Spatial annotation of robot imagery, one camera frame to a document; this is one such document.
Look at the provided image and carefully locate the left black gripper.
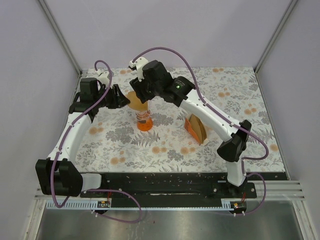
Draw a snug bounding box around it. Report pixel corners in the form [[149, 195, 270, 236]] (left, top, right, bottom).
[[94, 84, 130, 110]]

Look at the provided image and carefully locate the brown paper coffee filter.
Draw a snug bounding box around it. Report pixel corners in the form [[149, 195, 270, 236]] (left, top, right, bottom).
[[126, 91, 149, 112]]

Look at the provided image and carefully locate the clear glass dripper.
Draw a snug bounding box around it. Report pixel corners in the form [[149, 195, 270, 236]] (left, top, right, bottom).
[[135, 110, 151, 124]]

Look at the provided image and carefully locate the orange glass carafe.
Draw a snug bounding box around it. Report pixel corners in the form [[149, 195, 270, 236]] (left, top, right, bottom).
[[137, 117, 153, 132]]

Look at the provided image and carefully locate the coffee filter box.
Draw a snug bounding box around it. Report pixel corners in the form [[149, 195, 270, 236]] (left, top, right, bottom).
[[184, 113, 209, 145]]

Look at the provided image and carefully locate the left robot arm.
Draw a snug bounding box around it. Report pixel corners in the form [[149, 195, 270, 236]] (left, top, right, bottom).
[[35, 77, 130, 198]]

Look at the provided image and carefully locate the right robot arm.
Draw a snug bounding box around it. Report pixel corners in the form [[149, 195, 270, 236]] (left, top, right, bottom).
[[129, 57, 251, 198]]

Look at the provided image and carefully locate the floral table mat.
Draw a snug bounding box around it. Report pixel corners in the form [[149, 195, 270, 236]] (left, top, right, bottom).
[[73, 67, 284, 173]]

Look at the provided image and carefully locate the stack of brown filters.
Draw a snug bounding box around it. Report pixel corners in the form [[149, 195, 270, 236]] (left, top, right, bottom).
[[189, 114, 208, 145]]

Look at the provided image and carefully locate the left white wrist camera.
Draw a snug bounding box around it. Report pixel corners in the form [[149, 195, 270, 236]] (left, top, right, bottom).
[[96, 69, 113, 87]]

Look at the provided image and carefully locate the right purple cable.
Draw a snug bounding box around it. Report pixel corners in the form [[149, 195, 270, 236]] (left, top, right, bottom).
[[132, 46, 270, 217]]

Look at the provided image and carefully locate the purple cable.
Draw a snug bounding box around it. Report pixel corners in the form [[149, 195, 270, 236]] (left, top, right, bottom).
[[51, 59, 143, 224], [132, 46, 270, 217]]

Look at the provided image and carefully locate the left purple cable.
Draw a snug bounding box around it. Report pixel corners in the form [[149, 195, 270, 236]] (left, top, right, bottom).
[[51, 59, 143, 224]]

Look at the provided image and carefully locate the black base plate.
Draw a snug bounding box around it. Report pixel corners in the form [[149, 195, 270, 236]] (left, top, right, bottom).
[[87, 172, 257, 205]]

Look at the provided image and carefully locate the left aluminium frame post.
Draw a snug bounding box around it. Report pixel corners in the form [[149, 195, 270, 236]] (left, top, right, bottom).
[[36, 0, 83, 76]]

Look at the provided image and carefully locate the aluminium frame post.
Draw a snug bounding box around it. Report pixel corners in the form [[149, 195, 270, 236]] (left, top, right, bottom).
[[253, 0, 300, 75], [36, 0, 83, 76]]

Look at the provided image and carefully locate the white slotted cable duct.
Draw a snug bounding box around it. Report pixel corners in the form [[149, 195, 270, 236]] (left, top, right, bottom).
[[45, 199, 247, 210]]

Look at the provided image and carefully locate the right aluminium frame post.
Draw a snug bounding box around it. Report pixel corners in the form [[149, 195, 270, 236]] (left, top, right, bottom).
[[253, 0, 300, 75]]

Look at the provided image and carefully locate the aluminium front rail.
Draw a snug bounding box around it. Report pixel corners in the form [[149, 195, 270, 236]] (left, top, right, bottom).
[[34, 180, 305, 201]]

